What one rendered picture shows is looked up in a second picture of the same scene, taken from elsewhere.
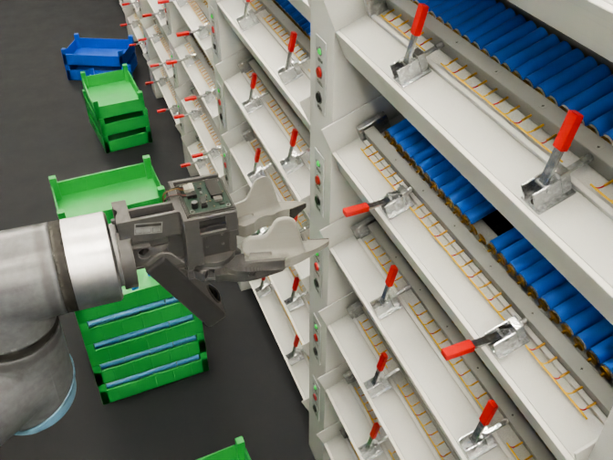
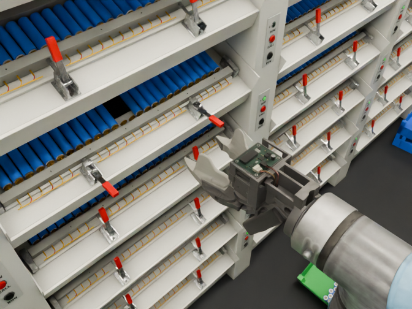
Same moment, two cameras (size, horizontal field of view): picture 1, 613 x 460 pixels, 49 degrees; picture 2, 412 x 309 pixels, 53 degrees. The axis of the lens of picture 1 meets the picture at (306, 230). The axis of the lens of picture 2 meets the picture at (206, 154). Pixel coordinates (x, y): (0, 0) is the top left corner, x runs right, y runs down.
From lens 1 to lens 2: 0.87 m
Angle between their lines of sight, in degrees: 76
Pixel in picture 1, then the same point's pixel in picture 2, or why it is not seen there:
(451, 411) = (180, 186)
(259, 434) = not seen: outside the picture
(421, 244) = (128, 155)
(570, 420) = (230, 90)
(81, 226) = (333, 207)
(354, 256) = (56, 269)
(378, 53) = (22, 115)
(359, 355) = (96, 297)
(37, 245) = (366, 222)
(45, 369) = not seen: hidden behind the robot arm
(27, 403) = not seen: hidden behind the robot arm
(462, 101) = (108, 59)
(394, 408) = (137, 262)
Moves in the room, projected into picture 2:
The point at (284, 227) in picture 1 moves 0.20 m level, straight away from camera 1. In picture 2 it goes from (241, 135) to (116, 176)
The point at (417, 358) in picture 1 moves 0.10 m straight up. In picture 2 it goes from (148, 208) to (143, 180)
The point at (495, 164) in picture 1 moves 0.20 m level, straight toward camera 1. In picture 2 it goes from (169, 46) to (281, 41)
